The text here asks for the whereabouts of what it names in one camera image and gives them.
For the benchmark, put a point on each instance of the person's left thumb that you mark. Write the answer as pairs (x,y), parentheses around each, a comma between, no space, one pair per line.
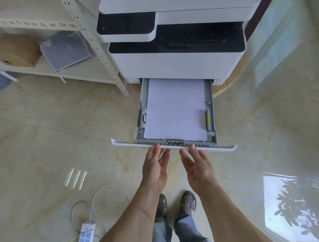
(165,157)

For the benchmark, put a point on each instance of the white power strip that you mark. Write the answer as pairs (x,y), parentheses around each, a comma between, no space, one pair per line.
(86,231)

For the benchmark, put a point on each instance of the grey printer paper tray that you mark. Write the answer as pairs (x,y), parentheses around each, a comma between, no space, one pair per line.
(139,143)

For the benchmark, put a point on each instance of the brown cardboard box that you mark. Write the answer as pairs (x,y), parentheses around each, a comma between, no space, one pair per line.
(18,49)

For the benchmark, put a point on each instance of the person's left forearm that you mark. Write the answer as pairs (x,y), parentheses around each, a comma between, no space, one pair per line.
(134,217)

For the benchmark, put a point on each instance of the person's right forearm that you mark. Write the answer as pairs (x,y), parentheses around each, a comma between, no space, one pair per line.
(224,217)

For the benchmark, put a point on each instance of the white and black printer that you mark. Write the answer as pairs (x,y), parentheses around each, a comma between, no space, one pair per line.
(174,62)

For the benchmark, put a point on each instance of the stack of white paper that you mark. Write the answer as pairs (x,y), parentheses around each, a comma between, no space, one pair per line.
(175,109)

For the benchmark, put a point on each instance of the round wooden table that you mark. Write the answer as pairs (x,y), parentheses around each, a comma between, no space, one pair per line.
(233,81)

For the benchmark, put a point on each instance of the person's left hand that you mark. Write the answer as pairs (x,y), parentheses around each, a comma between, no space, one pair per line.
(153,172)

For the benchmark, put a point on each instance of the dark brown door frame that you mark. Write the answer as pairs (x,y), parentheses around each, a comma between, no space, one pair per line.
(256,17)

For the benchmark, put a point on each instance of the grey-blue jeans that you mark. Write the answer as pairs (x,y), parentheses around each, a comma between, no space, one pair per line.
(184,229)

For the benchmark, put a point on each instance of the white metal shelf rack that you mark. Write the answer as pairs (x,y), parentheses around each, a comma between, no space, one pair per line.
(99,49)

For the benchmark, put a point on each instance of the person's right hand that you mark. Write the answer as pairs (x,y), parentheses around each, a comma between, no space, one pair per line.
(201,172)

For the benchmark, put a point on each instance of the grey patterned bag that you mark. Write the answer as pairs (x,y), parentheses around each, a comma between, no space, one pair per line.
(66,51)

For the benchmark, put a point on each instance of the brown sandal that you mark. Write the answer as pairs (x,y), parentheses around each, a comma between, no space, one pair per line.
(188,203)
(162,205)

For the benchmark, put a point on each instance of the person's right thumb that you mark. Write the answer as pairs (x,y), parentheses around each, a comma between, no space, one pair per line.
(185,157)

